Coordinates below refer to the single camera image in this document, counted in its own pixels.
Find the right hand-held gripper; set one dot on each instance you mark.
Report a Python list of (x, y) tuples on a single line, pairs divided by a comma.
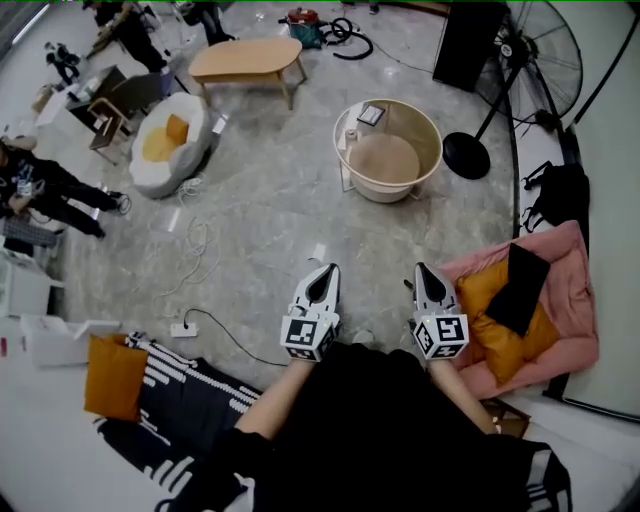
[(445, 332)]

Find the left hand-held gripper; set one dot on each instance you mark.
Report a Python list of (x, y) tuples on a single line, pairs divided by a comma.
[(302, 332)]

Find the small pale container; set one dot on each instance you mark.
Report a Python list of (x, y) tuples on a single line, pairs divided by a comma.
[(351, 138)]

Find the person's right forearm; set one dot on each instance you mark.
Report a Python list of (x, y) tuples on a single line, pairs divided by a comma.
[(460, 395)]

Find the person's left forearm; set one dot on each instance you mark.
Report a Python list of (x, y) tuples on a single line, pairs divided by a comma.
[(275, 400)]

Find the black folded cloth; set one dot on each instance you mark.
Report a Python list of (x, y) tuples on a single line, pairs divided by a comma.
[(520, 290)]

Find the large orange pillow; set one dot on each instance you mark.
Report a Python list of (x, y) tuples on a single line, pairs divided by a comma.
[(510, 345)]

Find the round glass-top side table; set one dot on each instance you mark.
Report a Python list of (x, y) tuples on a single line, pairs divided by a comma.
[(385, 160)]

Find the pink padded floor cushion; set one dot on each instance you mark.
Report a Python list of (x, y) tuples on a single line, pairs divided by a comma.
[(575, 280)]

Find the white power strip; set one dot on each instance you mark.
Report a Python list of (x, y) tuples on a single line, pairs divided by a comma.
[(183, 329)]

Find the person's black clothing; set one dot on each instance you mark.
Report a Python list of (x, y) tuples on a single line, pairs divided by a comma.
[(370, 430)]

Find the black white striped blanket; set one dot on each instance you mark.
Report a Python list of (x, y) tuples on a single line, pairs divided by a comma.
[(200, 395)]

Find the black backpack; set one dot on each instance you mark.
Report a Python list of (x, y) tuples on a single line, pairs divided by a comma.
[(562, 195)]

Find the white egg-shaped lounge chair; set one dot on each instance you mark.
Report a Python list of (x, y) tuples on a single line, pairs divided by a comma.
[(192, 112)]

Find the orange square cushion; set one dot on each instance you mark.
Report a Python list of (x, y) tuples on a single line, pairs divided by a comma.
[(114, 377)]

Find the oval wooden coffee table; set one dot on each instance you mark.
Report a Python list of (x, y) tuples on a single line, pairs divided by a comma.
[(247, 57)]

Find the black tall cabinet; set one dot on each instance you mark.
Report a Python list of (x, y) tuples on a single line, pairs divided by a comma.
[(467, 45)]

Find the black standing fan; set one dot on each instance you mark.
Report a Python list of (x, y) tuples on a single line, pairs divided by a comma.
[(537, 60)]

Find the red and green vacuum cleaner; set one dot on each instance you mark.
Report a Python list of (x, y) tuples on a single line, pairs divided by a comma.
[(302, 27)]

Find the wooden armchair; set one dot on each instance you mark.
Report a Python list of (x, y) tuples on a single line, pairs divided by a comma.
[(107, 127)]

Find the white open box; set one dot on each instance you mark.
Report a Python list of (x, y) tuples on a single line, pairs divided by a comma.
[(55, 340)]

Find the black picture frame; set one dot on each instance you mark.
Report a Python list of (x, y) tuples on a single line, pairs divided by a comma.
[(371, 115)]

